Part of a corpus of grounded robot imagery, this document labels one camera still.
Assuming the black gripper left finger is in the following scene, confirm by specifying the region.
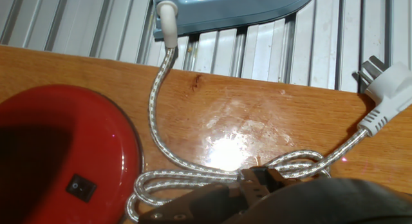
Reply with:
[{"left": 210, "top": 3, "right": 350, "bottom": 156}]
[{"left": 138, "top": 167, "right": 259, "bottom": 224}]

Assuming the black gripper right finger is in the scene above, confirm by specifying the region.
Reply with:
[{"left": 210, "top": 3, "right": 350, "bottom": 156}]
[{"left": 276, "top": 178, "right": 299, "bottom": 190}]

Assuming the red desk lamp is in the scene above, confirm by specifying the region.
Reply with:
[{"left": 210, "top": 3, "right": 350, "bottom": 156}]
[{"left": 0, "top": 84, "right": 144, "bottom": 224}]

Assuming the light blue clothes iron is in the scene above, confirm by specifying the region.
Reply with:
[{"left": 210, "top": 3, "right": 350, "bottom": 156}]
[{"left": 151, "top": 0, "right": 318, "bottom": 41}]

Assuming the braided white cord with plug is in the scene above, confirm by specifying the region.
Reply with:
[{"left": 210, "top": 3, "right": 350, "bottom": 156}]
[{"left": 125, "top": 0, "right": 412, "bottom": 223}]

